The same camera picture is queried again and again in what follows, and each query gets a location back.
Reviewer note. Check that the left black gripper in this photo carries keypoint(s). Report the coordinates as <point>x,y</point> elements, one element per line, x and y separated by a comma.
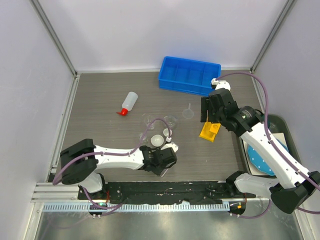
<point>158,171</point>

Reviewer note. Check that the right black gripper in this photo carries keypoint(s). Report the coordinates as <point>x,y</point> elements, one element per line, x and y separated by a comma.
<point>206,105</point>

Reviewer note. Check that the yellow test tube rack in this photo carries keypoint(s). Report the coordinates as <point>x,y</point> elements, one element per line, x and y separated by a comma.
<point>210,131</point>

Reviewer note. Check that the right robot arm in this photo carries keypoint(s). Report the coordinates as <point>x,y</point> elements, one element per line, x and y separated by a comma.
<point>293,184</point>

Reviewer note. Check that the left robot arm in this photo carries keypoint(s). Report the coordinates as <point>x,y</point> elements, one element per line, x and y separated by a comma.
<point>81,162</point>

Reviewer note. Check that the white evaporating dish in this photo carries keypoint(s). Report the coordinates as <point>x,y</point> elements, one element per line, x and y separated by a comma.
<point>157,140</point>

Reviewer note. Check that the clear plastic funnel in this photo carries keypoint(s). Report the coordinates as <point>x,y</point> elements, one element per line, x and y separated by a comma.
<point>188,113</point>

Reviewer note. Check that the blue plastic divided bin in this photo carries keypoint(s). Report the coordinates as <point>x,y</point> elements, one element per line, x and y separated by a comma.
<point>187,76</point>

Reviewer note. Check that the small white crucible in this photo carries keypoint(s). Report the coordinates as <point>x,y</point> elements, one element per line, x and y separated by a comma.
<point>167,132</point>

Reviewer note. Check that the small glass bottle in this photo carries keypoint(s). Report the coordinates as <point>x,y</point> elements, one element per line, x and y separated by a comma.
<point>143,138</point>

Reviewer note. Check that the round glass flask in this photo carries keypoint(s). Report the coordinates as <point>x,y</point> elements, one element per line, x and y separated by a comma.
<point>171,121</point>

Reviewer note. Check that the glass beaker with spout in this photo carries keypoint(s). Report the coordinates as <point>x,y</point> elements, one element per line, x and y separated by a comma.
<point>149,122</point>

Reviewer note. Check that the white squeeze bottle red cap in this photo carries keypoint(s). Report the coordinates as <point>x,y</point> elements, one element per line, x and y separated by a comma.
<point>128,103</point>

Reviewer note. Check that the dark green tray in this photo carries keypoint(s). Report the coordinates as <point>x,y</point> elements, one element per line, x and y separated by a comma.
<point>282,134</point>

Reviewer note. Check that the blue round plate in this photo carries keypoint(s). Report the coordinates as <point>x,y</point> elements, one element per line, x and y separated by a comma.
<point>256,164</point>

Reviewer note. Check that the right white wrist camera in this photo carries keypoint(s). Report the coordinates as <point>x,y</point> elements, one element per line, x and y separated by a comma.
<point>220,84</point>

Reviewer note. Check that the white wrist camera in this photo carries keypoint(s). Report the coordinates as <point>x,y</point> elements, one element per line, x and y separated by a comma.
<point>170,144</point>
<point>220,84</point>

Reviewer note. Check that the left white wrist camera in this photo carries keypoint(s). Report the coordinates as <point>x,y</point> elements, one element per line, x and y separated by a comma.
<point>170,144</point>

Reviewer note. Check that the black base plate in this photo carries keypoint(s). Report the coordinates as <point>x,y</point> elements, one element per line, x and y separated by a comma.
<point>168,192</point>

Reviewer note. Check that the white slotted cable duct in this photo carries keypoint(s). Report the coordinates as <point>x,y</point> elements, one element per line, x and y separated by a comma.
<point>182,207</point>

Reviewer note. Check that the teal object with black cord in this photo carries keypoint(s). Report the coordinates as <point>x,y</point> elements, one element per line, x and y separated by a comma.
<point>271,125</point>

